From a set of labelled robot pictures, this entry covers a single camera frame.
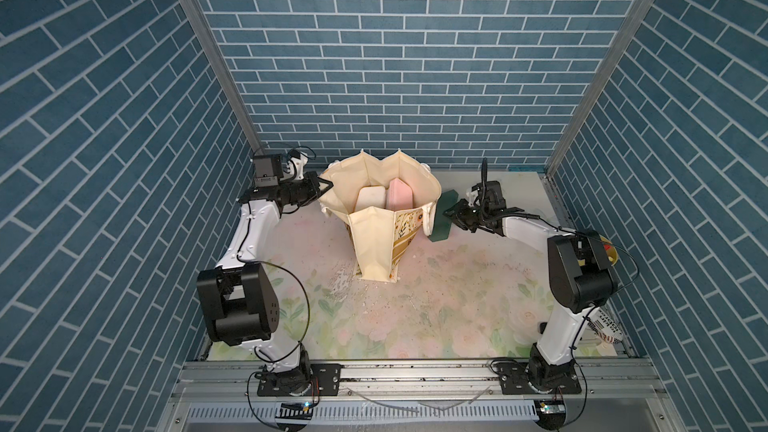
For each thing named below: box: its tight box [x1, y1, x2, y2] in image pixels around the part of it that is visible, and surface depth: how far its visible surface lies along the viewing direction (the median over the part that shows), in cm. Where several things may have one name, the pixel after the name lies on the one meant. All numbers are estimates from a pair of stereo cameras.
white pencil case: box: [354, 186, 386, 213], surface depth 98 cm
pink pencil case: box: [386, 178, 413, 211], surface depth 95 cm
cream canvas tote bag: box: [319, 149, 442, 283], surface depth 86 cm
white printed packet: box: [585, 307, 624, 344], surface depth 82 cm
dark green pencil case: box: [428, 189, 459, 242], surface depth 96 cm
